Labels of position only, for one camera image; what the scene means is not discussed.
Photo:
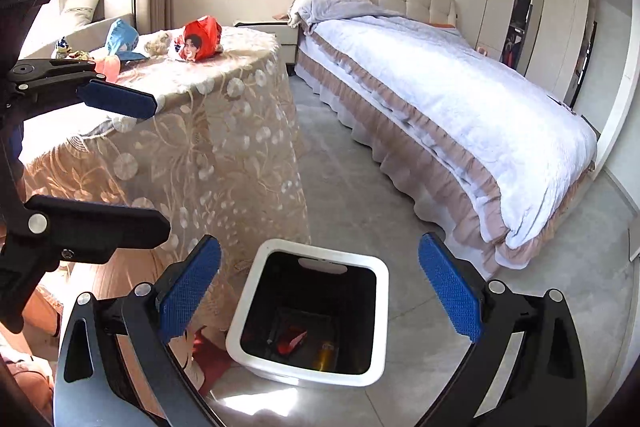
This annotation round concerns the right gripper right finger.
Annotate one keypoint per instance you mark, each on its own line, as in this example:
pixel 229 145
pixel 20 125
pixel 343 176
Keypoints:
pixel 547 385

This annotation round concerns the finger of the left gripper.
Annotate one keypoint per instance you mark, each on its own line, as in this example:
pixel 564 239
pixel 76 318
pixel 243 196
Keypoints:
pixel 92 232
pixel 117 99

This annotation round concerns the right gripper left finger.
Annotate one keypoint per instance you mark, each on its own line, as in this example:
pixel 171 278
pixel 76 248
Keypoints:
pixel 92 384

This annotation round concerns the orange red wrapper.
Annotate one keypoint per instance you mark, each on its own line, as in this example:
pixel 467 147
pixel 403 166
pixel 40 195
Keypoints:
pixel 109 66

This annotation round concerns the blue plastic bag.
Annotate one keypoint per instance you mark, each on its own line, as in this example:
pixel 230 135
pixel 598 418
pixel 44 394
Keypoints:
pixel 122 40

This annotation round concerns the red snack bag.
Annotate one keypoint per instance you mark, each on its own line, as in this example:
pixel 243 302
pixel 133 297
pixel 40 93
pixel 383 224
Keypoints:
pixel 199 40

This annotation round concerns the floral wrapper ball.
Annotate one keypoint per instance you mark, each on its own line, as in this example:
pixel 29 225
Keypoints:
pixel 158 44

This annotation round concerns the white square trash bin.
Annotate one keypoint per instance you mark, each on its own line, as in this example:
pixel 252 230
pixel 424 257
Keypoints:
pixel 297 295

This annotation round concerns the beige window seat bench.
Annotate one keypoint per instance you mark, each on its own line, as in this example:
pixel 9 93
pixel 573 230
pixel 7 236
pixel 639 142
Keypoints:
pixel 86 38

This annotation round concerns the beige cushion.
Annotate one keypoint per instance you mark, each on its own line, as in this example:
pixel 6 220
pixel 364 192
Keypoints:
pixel 78 13

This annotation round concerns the beige embroidered tablecloth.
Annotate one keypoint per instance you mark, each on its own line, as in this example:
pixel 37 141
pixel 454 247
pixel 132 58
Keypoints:
pixel 219 157

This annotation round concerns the grey bedside nightstand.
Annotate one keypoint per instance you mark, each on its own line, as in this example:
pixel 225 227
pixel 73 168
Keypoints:
pixel 286 35

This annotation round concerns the grey upholstered bed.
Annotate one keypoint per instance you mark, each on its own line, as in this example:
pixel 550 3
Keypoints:
pixel 455 130

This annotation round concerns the beige wardrobe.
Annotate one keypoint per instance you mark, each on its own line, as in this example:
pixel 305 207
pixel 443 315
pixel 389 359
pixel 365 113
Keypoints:
pixel 540 39

